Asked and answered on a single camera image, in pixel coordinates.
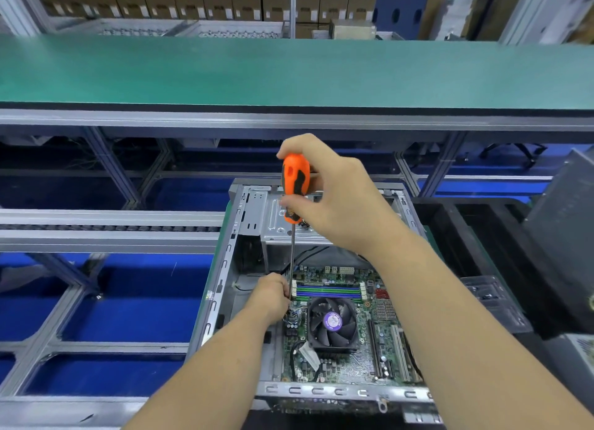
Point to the clear plastic screw tray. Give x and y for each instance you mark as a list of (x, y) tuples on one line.
[(498, 302)]

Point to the person's right hand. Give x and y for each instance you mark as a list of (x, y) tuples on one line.
[(348, 198)]

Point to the green conveyor belt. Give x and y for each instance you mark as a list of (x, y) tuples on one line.
[(186, 72)]

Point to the person's left forearm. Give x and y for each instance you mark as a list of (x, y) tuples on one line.
[(195, 379)]

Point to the grey metal computer case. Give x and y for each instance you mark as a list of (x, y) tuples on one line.
[(246, 239)]

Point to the grey flat metal rail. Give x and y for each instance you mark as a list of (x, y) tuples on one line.
[(102, 230)]

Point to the black CPU cooler fan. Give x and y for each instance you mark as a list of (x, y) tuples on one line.
[(332, 323)]

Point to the person's left hand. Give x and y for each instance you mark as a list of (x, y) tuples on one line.
[(269, 297)]

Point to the person's right forearm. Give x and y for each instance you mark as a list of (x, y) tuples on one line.
[(483, 346)]

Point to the grey power supply unit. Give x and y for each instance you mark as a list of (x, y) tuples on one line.
[(574, 365)]

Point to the green motherboard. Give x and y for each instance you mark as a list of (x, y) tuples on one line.
[(380, 337)]

